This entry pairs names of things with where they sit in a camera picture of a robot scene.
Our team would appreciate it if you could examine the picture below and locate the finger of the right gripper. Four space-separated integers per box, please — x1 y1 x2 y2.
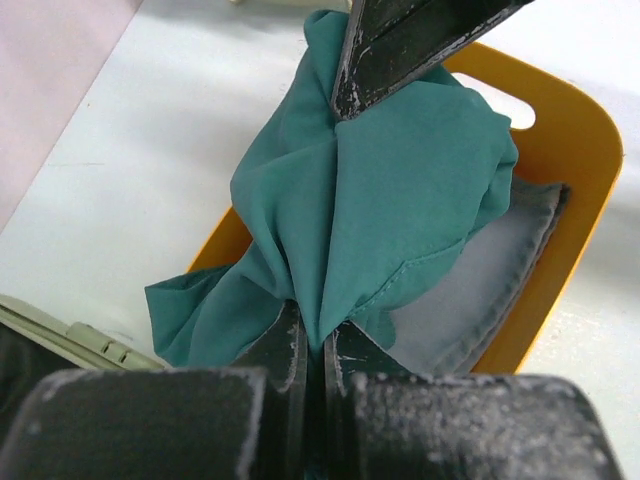
331 0 530 121
342 1 450 55

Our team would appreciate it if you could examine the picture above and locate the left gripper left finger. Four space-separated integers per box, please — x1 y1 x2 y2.
1 301 308 479

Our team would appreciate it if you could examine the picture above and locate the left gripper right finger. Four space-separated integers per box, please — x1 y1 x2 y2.
323 323 622 480

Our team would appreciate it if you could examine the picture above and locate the light blue denim garment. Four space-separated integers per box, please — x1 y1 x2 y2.
389 179 571 374

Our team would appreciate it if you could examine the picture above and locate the teal fabric garment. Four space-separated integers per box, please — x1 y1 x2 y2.
145 10 518 367

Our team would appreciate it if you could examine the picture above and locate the green hard-shell suitcase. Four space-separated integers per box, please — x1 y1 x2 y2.
1 295 166 370

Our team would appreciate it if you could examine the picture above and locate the yellow plastic basket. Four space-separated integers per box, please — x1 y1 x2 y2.
185 40 625 376

